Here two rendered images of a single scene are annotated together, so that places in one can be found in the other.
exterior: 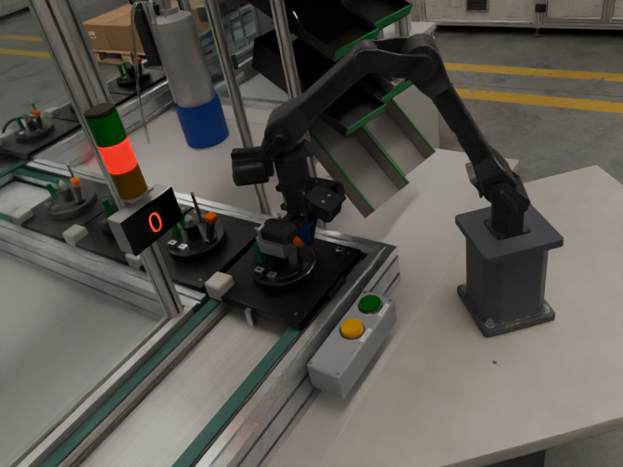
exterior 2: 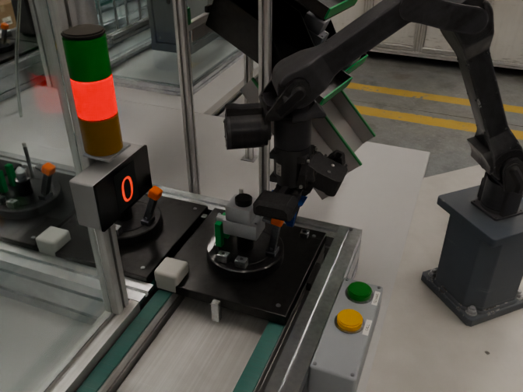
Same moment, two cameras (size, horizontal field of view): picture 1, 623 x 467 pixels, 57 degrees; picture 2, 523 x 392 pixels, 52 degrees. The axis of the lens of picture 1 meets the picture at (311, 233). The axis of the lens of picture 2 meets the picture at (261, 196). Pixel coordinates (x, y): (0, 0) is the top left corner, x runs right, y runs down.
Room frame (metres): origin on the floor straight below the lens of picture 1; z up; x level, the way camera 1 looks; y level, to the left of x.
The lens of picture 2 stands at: (0.22, 0.29, 1.59)
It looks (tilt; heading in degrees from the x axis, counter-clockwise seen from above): 33 degrees down; 341
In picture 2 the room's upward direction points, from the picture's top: straight up
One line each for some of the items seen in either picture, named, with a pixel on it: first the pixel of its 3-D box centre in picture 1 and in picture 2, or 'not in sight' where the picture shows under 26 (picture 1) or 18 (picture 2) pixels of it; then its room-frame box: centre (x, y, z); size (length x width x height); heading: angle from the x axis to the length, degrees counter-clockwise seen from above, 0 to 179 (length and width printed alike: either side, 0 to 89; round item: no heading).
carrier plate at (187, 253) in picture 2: (285, 272); (245, 258); (0.95, 0.07, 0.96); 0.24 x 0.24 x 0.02; 50
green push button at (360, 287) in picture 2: (370, 305); (359, 293); (0.80, -0.08, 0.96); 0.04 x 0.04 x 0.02
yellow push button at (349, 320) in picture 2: (351, 329); (349, 321); (0.75, -0.04, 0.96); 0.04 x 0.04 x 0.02
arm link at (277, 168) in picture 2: (298, 196); (292, 166); (0.90, 0.01, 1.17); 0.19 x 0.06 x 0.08; 140
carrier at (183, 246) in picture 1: (192, 229); (123, 207); (1.12, 0.27, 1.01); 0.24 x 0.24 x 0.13; 50
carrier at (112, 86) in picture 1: (130, 70); not in sight; (2.40, 0.59, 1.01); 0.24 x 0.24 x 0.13; 50
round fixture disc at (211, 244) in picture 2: (283, 266); (245, 250); (0.95, 0.07, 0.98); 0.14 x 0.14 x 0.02
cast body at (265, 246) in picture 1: (271, 234); (238, 213); (0.96, 0.08, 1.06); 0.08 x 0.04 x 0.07; 50
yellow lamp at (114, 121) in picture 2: (128, 180); (100, 131); (0.88, 0.29, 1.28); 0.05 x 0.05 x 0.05
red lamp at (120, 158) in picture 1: (118, 154); (94, 94); (0.88, 0.29, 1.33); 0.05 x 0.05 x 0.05
